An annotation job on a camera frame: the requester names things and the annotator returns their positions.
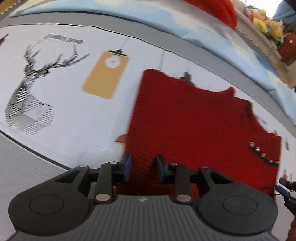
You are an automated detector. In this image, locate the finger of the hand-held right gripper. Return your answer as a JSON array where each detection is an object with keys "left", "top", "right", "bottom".
[
  {"left": 275, "top": 177, "right": 296, "bottom": 194},
  {"left": 283, "top": 196, "right": 296, "bottom": 210}
]

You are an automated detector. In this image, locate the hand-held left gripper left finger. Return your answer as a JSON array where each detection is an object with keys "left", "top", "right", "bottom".
[{"left": 55, "top": 154, "right": 132, "bottom": 204}]

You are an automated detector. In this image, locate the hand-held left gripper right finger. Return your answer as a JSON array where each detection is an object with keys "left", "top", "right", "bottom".
[{"left": 154, "top": 155, "right": 234, "bottom": 204}]

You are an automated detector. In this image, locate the dark red knit sweater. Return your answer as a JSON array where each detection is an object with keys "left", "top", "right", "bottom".
[{"left": 121, "top": 68, "right": 282, "bottom": 202}]

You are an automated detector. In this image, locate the grey printed bed sheet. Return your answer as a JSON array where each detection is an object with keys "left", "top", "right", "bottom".
[{"left": 0, "top": 5, "right": 296, "bottom": 241}]

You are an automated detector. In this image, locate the windowsill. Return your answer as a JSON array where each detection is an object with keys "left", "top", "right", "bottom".
[{"left": 235, "top": 9, "right": 296, "bottom": 89}]

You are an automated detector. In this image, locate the dark red cushion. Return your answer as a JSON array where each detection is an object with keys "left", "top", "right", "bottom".
[{"left": 277, "top": 32, "right": 296, "bottom": 68}]

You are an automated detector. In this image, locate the yellow bear plush toy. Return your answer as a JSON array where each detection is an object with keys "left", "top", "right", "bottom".
[{"left": 267, "top": 20, "right": 284, "bottom": 40}]

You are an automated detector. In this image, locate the red folded blanket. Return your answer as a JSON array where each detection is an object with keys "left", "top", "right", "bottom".
[{"left": 184, "top": 0, "right": 238, "bottom": 30}]

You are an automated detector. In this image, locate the yellow duck plush toy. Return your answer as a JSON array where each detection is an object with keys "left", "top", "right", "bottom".
[{"left": 252, "top": 8, "right": 269, "bottom": 36}]

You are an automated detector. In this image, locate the blue curtain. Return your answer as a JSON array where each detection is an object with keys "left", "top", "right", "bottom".
[{"left": 272, "top": 0, "right": 296, "bottom": 22}]

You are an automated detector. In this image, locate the wooden bed frame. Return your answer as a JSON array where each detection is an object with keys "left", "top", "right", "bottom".
[{"left": 0, "top": 0, "right": 35, "bottom": 15}]

